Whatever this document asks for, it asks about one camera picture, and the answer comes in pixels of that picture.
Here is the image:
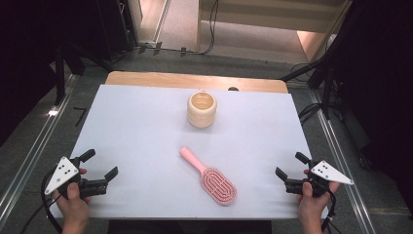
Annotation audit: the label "beige wooden shelf unit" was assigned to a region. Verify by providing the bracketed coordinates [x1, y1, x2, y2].
[195, 0, 354, 64]

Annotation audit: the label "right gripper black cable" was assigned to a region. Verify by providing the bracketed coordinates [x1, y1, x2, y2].
[320, 188, 342, 234]

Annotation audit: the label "metal floor rail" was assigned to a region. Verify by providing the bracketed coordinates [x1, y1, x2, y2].
[308, 88, 378, 234]
[0, 73, 81, 228]

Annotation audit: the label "black metal stand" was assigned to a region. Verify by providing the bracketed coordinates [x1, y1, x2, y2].
[52, 43, 115, 105]
[280, 48, 347, 121]

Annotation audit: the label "hanging black cable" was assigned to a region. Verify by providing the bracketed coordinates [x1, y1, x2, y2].
[198, 0, 220, 57]

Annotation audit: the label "cream ribbed cup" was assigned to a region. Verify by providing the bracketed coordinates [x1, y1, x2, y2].
[186, 91, 218, 129]

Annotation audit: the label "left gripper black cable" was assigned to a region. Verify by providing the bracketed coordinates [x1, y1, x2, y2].
[19, 170, 66, 234]

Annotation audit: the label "person's right hand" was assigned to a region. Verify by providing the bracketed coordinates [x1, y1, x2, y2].
[296, 169, 341, 227]

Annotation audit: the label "pink hairbrush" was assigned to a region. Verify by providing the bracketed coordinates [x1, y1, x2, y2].
[178, 146, 238, 207]

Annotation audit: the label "black cabinet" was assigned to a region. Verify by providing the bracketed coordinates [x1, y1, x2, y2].
[96, 0, 139, 62]

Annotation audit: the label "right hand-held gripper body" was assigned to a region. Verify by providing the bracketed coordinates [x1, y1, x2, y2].
[284, 160, 355, 199]

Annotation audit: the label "black floor cables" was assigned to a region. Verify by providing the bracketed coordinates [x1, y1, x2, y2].
[297, 102, 325, 126]

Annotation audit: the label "white table mat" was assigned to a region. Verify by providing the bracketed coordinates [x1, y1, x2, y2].
[48, 84, 331, 220]

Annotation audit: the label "person's left hand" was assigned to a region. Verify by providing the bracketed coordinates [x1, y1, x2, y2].
[53, 168, 93, 228]

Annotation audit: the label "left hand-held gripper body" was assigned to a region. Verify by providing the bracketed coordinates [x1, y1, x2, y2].
[44, 156, 109, 200]

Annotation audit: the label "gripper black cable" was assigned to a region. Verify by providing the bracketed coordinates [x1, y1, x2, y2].
[19, 170, 66, 234]
[320, 188, 342, 234]

